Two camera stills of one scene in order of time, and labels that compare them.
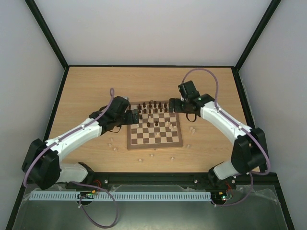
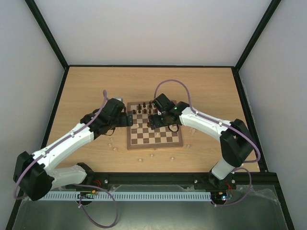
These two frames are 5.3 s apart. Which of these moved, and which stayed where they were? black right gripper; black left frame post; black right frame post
Moved: black right gripper
Stayed: black right frame post; black left frame post
